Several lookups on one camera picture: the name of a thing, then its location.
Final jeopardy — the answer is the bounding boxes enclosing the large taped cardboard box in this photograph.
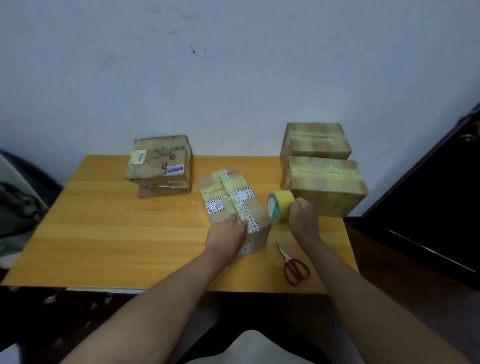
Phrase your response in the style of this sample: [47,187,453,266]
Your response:
[281,156,370,218]

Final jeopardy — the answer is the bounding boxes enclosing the grey green bag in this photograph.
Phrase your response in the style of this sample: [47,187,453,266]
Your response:
[0,150,64,271]

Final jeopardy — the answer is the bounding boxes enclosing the wooden table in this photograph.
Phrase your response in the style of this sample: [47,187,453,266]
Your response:
[1,155,360,295]

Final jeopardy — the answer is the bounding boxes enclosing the person's white shirt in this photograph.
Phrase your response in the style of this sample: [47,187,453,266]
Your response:
[208,330,312,364]

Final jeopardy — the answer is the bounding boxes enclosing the small taped cardboard box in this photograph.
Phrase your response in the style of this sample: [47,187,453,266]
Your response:
[280,122,353,162]

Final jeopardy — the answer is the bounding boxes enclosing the red handled scissors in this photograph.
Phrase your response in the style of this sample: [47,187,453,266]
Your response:
[276,242,311,286]

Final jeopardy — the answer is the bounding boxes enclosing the cardboard box with striped tape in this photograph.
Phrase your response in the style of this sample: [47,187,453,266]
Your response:
[196,168,272,257]

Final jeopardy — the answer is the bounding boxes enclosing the person's right hand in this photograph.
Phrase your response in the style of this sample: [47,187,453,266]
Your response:
[288,197,320,243]

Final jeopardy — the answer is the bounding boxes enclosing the black cabinet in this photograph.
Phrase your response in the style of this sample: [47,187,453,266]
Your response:
[347,103,480,291]

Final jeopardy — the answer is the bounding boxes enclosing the cardboard box with drawn marks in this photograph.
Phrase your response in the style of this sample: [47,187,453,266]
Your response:
[125,135,193,188]

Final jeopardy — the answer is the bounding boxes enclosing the flat cardboard box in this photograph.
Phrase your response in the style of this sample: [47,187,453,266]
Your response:
[137,181,193,199]

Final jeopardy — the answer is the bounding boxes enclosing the person's right forearm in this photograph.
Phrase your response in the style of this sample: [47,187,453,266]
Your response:
[298,237,473,364]

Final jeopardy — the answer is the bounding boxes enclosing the yellow tape roll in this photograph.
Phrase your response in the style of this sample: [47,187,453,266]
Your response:
[267,190,297,225]

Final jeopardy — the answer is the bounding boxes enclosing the person's left forearm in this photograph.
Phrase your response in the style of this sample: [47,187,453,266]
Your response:
[60,245,235,364]

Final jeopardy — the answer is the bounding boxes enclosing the person's left hand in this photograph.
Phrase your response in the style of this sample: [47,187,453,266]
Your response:
[205,215,250,260]

